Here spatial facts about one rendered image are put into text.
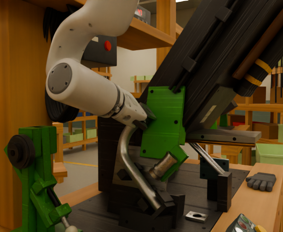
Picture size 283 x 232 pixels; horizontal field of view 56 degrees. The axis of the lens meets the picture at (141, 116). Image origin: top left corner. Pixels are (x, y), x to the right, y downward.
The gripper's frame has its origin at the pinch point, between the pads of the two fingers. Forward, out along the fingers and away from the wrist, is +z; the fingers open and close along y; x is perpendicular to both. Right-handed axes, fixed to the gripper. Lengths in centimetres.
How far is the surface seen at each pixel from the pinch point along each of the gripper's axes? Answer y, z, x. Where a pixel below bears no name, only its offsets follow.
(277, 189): -35, 50, -12
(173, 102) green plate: -2.7, 2.7, -9.0
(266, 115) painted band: 172, 883, -109
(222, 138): -16.1, 14.9, -11.7
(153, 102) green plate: 2.0, 2.7, -4.3
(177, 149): -13.7, 2.5, -1.9
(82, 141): 307, 435, 275
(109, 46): 27.3, 0.1, -5.2
